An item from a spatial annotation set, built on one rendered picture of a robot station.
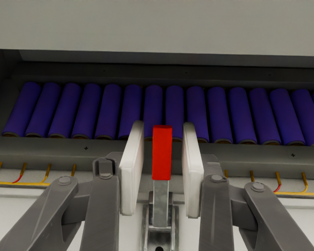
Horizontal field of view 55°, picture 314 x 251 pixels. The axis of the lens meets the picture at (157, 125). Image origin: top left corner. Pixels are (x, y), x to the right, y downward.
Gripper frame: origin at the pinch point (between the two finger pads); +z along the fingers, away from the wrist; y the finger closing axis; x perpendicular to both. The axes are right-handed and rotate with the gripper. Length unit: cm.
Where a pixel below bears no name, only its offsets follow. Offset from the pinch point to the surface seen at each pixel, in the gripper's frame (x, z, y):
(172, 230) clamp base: -4.9, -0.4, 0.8
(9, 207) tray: -5.8, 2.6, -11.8
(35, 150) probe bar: -1.9, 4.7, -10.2
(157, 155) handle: 0.3, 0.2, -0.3
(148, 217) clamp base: -4.5, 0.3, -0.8
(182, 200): -4.9, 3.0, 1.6
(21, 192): -4.8, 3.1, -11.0
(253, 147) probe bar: -1.4, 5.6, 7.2
